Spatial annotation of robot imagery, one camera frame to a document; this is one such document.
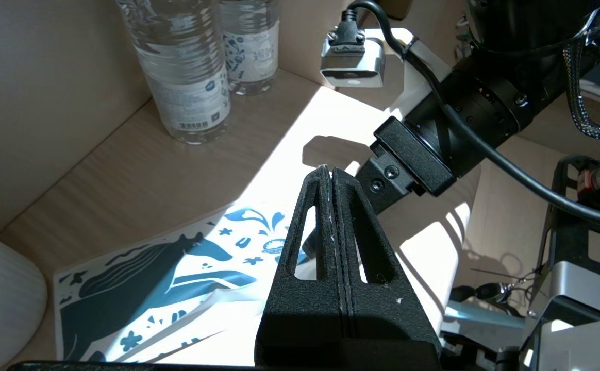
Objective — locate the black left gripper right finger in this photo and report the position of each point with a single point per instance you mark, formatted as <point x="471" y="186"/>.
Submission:
<point x="387" y="319"/>

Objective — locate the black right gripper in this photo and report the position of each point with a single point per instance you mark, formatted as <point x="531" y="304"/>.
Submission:
<point x="413" y="154"/>

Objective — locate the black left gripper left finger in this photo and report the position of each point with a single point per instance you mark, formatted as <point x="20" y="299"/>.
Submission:
<point x="300" y="319"/>

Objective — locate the white blue horse print bag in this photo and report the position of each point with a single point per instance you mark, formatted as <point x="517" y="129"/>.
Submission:
<point x="124" y="288"/>

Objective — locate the black silver robot base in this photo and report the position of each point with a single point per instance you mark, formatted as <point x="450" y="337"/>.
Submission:
<point x="578" y="288"/>

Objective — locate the clear water bottle black cap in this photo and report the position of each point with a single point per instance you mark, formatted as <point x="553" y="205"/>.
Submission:
<point x="186" y="77"/>
<point x="251" y="46"/>

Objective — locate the beige wooden shelf cabinet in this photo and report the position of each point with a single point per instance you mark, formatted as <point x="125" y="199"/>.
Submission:
<point x="150" y="170"/>

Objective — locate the white ribbed mug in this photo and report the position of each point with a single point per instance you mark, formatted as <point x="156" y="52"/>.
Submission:
<point x="1" y="299"/>

